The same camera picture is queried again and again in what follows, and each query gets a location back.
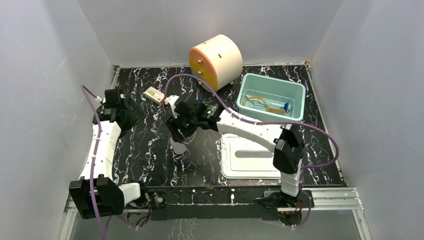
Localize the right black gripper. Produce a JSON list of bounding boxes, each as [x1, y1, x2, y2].
[[164, 111, 199, 145]]

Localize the white bin lid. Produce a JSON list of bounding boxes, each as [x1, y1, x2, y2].
[[220, 133, 281, 180]]

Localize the metal crucible tongs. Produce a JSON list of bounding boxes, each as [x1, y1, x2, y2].
[[243, 97, 286, 114]]

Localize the clear graduated cylinder blue base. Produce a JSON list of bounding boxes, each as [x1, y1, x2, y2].
[[261, 101, 291, 114]]

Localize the tan rubber tubing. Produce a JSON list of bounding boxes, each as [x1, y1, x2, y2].
[[242, 95, 270, 111]]

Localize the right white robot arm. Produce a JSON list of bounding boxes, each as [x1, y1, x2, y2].
[[163, 93, 305, 207]]

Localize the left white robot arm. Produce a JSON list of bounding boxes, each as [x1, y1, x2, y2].
[[68, 89, 150, 219]]

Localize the small cream cardboard box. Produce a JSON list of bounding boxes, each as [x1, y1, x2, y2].
[[143, 86, 165, 106]]

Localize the round cream drawer cabinet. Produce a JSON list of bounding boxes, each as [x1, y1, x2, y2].
[[188, 34, 243, 92]]

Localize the light blue plastic bin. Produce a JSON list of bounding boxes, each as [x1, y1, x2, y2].
[[236, 73, 306, 122]]

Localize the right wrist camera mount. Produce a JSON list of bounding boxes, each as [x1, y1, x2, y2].
[[164, 95, 180, 114]]

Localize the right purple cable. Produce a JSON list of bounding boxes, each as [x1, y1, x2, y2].
[[163, 73, 340, 228]]

